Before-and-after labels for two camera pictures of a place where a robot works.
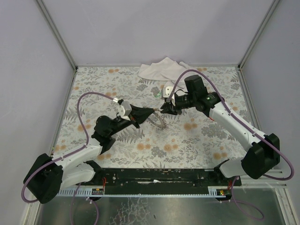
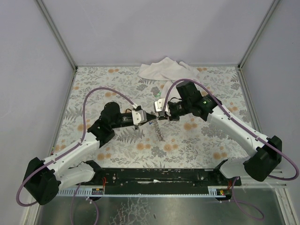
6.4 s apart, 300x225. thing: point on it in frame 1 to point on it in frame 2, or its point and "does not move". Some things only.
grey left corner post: [56, 34] does not move
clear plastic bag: [157, 118] to [158, 130]
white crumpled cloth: [166, 70] does not move
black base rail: [164, 179] does not move
